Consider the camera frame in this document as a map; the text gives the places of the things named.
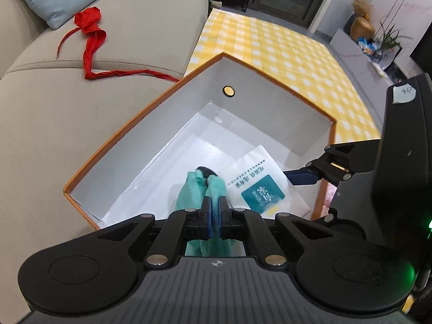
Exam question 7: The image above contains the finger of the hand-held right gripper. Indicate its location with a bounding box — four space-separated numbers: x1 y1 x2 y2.
283 139 383 187
322 209 368 242

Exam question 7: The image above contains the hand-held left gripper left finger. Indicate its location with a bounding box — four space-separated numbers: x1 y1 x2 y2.
98 196 214 268

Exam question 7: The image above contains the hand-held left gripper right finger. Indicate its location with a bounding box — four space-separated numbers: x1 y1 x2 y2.
218 196 341 267

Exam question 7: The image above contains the teal cloth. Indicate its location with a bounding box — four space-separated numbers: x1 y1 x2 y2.
175 170 237 258

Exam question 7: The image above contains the white packet with teal label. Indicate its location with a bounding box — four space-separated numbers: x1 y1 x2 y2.
221 144 312 220

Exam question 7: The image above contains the orange cardboard box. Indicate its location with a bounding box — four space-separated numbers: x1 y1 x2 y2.
63 51 338 231

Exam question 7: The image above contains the black cloth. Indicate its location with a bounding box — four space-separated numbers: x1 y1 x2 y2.
195 166 220 179

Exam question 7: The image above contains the dark screen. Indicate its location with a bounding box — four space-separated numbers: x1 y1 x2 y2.
408 37 432 75

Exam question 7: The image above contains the blue snack packet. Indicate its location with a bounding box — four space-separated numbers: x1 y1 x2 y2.
358 37 380 56

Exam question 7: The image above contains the green potted plant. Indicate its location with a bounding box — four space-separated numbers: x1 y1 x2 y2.
373 20 412 68

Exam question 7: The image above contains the white cabinet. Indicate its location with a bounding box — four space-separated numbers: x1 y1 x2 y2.
329 29 432 85

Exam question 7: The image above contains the yellow checked tablecloth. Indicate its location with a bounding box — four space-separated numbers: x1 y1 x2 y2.
184 8 382 221

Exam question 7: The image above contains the gold vase with dried grass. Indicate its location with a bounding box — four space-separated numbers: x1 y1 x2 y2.
349 0 377 41

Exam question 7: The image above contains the beige sofa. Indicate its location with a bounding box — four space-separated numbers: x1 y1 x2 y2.
0 0 209 311

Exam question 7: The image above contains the red ribbon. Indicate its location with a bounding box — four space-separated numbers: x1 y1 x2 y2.
56 7 179 83

